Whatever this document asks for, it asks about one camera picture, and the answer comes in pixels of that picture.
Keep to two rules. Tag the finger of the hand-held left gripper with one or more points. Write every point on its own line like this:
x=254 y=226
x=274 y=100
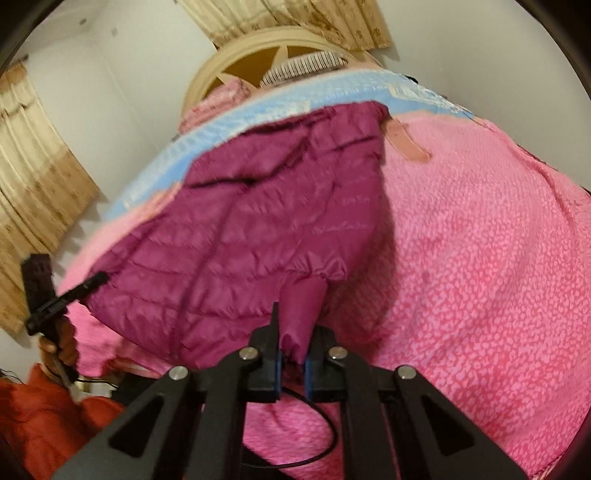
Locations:
x=85 y=285

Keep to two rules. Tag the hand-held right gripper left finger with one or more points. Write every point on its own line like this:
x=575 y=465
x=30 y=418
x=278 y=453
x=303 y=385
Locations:
x=277 y=369

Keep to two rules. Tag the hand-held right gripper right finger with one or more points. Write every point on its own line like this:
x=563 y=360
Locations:
x=308 y=374

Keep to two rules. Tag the magenta puffer jacket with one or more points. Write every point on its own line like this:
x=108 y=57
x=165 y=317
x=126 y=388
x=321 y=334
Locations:
x=277 y=207

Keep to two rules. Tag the person's left hand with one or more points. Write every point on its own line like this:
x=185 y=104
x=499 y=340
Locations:
x=67 y=346

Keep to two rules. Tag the beige patterned curtain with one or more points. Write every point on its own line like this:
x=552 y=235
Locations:
x=341 y=23
x=37 y=184
x=221 y=18

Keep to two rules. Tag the person's orange clothing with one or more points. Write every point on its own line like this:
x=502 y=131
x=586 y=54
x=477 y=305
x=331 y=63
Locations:
x=41 y=424

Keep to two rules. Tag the pink and blue printed bedspread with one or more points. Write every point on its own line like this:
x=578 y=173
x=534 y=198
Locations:
x=461 y=277

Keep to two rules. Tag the folded pink blanket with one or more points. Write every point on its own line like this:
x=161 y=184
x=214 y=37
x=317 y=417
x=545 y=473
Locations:
x=217 y=101

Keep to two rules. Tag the cream wooden headboard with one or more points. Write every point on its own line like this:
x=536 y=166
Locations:
x=207 y=78

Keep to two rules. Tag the striped pillow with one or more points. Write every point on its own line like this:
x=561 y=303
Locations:
x=300 y=67

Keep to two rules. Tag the small black object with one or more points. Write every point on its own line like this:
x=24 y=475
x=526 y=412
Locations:
x=410 y=79

